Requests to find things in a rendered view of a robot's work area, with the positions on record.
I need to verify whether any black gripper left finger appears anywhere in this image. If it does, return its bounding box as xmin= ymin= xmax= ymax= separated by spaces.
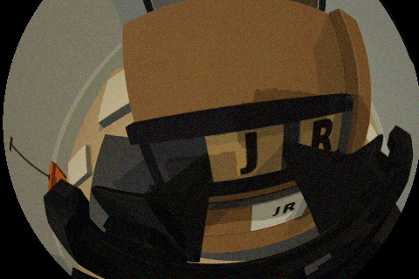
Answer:
xmin=91 ymin=153 xmax=212 ymax=262

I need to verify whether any white paper ticket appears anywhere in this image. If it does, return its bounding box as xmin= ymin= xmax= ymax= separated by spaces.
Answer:
xmin=251 ymin=191 xmax=307 ymax=231

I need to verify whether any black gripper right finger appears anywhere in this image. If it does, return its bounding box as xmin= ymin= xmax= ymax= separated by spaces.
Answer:
xmin=282 ymin=133 xmax=384 ymax=235

